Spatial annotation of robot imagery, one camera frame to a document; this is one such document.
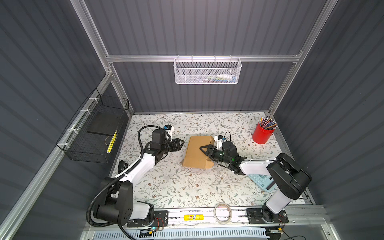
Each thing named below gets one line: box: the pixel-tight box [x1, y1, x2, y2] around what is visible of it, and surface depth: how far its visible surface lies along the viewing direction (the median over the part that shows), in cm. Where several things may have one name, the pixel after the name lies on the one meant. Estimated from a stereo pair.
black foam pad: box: [87, 112, 122, 136], surface depth 78 cm
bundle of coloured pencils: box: [257, 116, 278, 130], surface depth 98 cm
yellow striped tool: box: [106, 130, 118, 154], surface depth 71 cm
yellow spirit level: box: [184, 214, 204, 221], surface depth 74 cm
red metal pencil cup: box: [252, 122, 275, 144], surface depth 104 cm
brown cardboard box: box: [182, 136, 215, 169], surface depth 86 cm
